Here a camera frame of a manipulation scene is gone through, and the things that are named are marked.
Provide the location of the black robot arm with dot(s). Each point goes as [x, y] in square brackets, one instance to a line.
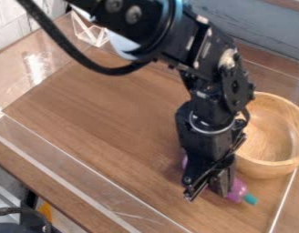
[163, 30]

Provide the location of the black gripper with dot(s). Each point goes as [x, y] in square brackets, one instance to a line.
[208, 148]

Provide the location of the purple toy eggplant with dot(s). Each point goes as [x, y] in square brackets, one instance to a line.
[238, 194]

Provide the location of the black clamp with cable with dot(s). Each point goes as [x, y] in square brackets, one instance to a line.
[33, 222]

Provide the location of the brown wooden bowl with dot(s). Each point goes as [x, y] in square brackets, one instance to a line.
[270, 152]

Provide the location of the clear acrylic corner bracket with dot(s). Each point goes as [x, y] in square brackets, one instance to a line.
[91, 34]

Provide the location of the clear acrylic front wall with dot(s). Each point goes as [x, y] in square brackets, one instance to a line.
[89, 198]

